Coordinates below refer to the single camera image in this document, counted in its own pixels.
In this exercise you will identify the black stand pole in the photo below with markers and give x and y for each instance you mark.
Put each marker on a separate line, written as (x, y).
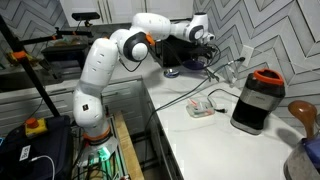
(33, 78)

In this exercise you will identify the yellow emergency stop button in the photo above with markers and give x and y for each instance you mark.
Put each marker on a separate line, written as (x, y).
(35, 128)

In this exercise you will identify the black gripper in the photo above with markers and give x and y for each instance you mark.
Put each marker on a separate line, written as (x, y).
(204, 48)

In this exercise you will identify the black toaster oven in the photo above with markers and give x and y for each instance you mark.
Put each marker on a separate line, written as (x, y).
(63, 56)

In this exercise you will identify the cream utensil holder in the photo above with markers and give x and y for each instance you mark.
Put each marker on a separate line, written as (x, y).
(296, 166)

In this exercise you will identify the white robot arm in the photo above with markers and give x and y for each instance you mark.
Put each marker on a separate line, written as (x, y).
(100, 66)

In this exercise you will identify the clear plastic container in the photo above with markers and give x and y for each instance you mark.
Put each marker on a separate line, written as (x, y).
(200, 108)

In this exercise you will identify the black case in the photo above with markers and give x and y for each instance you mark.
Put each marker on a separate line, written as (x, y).
(50, 143)

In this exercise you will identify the black camera bar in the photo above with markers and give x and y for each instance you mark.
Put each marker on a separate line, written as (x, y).
(85, 16)

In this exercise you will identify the black coffee machine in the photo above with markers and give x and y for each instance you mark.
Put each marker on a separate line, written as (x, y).
(173, 53)

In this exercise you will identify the black silver blender orange rim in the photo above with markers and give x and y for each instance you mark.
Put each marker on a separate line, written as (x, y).
(256, 103)

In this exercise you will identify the white wall cabinet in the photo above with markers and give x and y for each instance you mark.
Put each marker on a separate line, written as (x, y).
(126, 10)

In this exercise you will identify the brown wooden spoon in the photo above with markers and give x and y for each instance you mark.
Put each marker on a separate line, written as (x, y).
(301, 113)

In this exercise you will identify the orange clamp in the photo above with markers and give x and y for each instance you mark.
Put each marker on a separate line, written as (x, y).
(19, 55)

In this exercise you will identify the wooden board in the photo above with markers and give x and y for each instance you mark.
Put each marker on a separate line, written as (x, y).
(128, 146)

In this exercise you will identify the white wall outlet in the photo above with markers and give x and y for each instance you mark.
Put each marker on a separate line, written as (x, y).
(247, 53)

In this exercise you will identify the dark blue bowl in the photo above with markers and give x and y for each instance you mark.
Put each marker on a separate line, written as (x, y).
(193, 65)

